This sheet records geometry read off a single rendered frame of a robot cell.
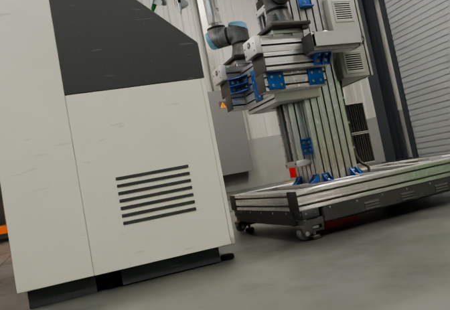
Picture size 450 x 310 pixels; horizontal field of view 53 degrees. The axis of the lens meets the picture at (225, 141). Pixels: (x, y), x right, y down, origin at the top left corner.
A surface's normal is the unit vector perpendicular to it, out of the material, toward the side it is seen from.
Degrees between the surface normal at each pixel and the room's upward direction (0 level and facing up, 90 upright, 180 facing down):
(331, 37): 90
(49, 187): 90
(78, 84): 90
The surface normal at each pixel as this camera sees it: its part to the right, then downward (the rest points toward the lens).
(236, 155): 0.34, -0.14
